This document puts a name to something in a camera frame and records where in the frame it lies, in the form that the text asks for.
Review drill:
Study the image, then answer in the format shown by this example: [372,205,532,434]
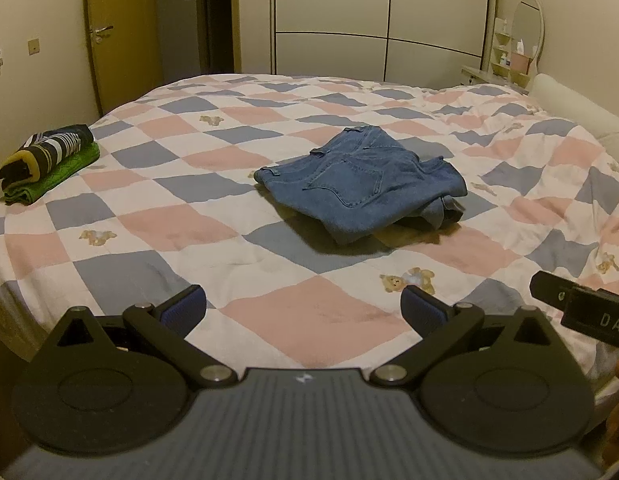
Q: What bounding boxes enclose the white sliding wardrobe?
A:
[270,0,496,84]

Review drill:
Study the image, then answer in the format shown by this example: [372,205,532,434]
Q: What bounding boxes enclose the white pillow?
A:
[531,74,619,157]

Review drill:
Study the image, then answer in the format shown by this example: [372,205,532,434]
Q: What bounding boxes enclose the green folded garment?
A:
[4,142,100,206]

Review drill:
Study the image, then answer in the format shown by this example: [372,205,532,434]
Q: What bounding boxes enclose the yellow wooden door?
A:
[84,0,163,117]

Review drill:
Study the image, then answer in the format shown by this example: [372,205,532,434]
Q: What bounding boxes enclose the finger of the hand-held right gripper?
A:
[530,270,585,312]

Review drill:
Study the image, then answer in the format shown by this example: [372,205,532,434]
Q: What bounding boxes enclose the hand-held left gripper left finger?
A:
[54,284,236,389]

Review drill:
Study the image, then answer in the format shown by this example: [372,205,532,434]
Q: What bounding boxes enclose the white corner shelf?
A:
[490,30,513,79]

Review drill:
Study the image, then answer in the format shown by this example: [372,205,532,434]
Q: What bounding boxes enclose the checkered pink grey blanket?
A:
[0,74,619,398]

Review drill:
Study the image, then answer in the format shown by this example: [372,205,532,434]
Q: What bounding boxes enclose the striped folded garment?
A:
[0,124,94,194]

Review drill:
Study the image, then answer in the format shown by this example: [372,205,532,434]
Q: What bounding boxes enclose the oval mirror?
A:
[512,0,545,77]

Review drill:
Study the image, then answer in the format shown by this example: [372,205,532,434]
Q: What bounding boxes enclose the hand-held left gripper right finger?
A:
[369,284,556,387]

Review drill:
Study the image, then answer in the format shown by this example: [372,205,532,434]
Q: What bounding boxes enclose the blue denim jeans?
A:
[254,126,469,247]

